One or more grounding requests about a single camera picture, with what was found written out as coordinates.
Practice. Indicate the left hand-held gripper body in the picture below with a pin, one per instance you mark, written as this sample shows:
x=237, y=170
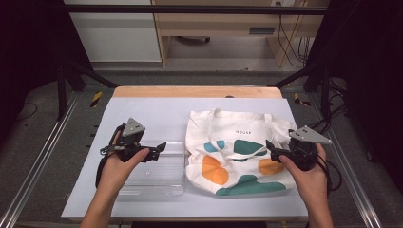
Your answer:
x=132, y=139

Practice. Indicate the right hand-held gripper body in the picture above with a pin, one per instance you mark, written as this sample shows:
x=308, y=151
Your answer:
x=304, y=152

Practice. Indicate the white patterned tote bag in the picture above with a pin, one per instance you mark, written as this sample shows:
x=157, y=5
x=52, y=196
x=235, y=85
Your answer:
x=228, y=126

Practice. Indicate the person's right hand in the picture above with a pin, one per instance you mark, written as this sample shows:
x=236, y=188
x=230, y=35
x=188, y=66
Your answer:
x=312, y=183

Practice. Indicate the person's left hand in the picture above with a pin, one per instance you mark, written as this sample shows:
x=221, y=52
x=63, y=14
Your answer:
x=117, y=172

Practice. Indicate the clear plastic tray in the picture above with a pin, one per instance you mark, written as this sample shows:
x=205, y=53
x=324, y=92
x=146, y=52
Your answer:
x=164, y=171

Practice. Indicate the white table mat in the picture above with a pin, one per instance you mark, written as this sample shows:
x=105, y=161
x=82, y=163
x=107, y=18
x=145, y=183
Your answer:
x=158, y=117

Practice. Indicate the yellow black tape strip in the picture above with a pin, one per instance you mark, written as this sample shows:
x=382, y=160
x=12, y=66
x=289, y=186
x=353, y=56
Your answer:
x=96, y=98
x=299, y=99

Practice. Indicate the black metal stand leg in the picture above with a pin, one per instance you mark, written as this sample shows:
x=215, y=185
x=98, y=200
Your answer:
x=324, y=91
x=62, y=91

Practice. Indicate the black curtain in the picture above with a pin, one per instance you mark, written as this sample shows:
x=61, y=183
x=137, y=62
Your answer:
x=370, y=79
x=28, y=47

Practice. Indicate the white cabinet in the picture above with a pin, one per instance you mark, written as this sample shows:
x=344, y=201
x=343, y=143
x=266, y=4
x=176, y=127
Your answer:
x=117, y=34

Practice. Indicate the light wooden desk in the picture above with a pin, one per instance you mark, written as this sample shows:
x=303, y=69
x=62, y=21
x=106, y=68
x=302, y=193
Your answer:
x=215, y=22

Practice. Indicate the black metal crossbar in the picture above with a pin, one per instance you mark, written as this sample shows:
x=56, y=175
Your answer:
x=190, y=9

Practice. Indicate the aluminium floor rail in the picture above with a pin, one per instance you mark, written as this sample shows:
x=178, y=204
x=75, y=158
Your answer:
x=41, y=158
x=348, y=164

